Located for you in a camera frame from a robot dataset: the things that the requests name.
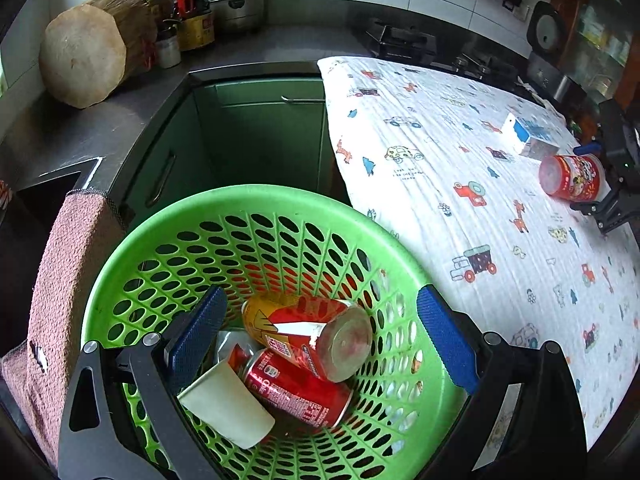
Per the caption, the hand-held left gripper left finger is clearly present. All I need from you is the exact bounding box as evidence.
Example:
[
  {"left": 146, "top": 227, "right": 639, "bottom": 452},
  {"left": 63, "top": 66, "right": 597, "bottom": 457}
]
[{"left": 57, "top": 285, "right": 228, "bottom": 480}]

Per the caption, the red snack wrapper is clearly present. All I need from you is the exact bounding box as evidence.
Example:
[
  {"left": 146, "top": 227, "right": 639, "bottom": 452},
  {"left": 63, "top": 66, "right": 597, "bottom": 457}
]
[{"left": 226, "top": 345, "right": 253, "bottom": 378}]

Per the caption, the red gold drink can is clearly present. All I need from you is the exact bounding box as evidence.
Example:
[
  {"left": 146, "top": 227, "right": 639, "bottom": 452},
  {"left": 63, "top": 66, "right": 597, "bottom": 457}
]
[{"left": 241, "top": 294, "right": 374, "bottom": 382}]

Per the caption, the steel appliance box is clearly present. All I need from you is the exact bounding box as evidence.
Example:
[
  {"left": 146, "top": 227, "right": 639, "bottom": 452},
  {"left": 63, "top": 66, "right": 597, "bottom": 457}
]
[{"left": 525, "top": 52, "right": 586, "bottom": 106}]

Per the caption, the yellow tin can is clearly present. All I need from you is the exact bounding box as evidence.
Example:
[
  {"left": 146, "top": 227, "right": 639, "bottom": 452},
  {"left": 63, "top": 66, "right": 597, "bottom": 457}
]
[{"left": 177, "top": 12, "right": 217, "bottom": 52}]

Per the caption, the green plastic basket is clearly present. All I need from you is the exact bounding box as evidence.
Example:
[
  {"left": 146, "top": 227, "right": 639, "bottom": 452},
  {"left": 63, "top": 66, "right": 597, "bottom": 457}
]
[{"left": 80, "top": 185, "right": 468, "bottom": 480}]

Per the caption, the red cola can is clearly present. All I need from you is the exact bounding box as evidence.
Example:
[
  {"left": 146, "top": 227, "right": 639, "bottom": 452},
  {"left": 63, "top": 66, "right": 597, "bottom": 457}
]
[{"left": 243, "top": 349, "right": 353, "bottom": 430}]

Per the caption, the white paper cup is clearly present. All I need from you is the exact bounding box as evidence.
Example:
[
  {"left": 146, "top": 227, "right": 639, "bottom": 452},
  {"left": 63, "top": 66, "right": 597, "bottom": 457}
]
[{"left": 177, "top": 360, "right": 276, "bottom": 450}]

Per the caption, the steel pressure cooker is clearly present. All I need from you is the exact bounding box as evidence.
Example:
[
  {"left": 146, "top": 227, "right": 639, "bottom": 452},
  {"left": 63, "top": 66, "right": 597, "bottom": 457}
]
[{"left": 207, "top": 0, "right": 288, "bottom": 36}]

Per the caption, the small white jar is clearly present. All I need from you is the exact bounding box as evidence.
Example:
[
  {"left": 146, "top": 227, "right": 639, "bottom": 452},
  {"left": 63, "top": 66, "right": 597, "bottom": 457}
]
[{"left": 156, "top": 35, "right": 182, "bottom": 69}]

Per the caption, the white blue carton box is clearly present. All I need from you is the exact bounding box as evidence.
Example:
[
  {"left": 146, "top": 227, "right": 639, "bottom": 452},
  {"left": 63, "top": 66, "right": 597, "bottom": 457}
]
[{"left": 500, "top": 112, "right": 561, "bottom": 161}]

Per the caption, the green cabinet door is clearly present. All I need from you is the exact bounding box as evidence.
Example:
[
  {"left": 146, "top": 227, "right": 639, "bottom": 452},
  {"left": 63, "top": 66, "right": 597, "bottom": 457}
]
[
  {"left": 120, "top": 91, "right": 213, "bottom": 221},
  {"left": 192, "top": 81, "right": 347, "bottom": 207}
]

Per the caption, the white cartoon printed cloth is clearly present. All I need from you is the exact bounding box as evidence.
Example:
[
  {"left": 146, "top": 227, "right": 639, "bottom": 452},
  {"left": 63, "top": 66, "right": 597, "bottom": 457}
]
[{"left": 316, "top": 56, "right": 640, "bottom": 451}]

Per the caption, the red cartoon paper cup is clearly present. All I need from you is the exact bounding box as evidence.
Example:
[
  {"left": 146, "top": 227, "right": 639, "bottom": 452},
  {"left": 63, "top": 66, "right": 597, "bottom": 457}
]
[{"left": 539, "top": 154, "right": 612, "bottom": 202}]

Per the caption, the round wooden chopping block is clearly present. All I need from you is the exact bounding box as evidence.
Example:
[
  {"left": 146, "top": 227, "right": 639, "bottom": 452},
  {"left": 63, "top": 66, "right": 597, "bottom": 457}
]
[{"left": 39, "top": 0, "right": 158, "bottom": 109}]

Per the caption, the pink towel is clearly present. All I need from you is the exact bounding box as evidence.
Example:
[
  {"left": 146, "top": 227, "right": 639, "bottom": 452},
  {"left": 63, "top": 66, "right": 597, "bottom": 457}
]
[{"left": 0, "top": 192, "right": 126, "bottom": 466}]

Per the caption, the grey plastic bag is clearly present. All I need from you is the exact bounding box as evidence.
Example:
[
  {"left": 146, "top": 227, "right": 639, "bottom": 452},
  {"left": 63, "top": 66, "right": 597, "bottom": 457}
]
[{"left": 215, "top": 329, "right": 261, "bottom": 361}]

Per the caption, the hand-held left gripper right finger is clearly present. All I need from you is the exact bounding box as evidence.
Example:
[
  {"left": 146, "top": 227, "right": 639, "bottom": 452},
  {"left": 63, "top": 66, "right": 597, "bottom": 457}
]
[{"left": 416, "top": 284, "right": 588, "bottom": 480}]

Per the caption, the steel kitchen sink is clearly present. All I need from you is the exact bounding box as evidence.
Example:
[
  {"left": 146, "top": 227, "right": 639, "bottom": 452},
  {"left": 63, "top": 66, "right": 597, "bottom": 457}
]
[{"left": 0, "top": 157, "right": 103, "bottom": 346}]

